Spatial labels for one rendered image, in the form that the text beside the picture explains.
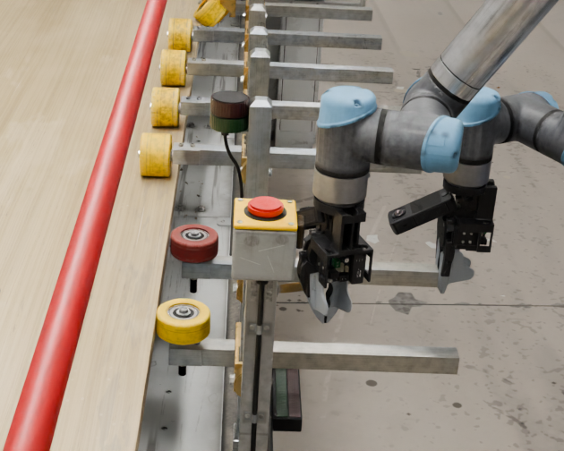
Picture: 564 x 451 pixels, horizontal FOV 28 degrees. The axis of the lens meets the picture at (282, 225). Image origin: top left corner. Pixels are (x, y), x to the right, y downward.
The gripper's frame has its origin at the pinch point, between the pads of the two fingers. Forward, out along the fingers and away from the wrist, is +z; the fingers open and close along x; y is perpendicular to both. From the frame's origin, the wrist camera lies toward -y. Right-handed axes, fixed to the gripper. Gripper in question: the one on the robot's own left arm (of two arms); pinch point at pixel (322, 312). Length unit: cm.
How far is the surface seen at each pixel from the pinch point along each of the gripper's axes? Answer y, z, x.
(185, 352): -4.5, 6.2, -19.7
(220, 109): -22.2, -24.6, -9.4
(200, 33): -123, -4, 20
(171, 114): -75, -3, -1
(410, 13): -432, 92, 247
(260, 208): 26.6, -32.3, -21.4
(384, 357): 5.5, 6.0, 8.2
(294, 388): -10.1, 20.7, 0.8
